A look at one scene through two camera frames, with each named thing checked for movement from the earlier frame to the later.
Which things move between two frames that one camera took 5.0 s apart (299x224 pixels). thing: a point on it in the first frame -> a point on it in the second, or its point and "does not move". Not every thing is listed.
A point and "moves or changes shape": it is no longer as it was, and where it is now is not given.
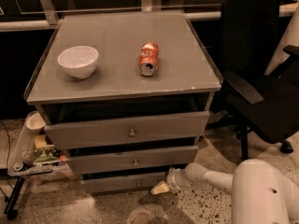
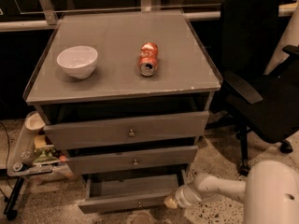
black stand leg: x=9 y=210 does not move
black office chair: x=264 y=98 does not move
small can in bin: x=19 y=166 does not move
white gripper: x=173 y=179 -> x=181 y=197
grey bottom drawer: x=97 y=186 moves or changes shape
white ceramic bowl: x=78 y=61 does not move
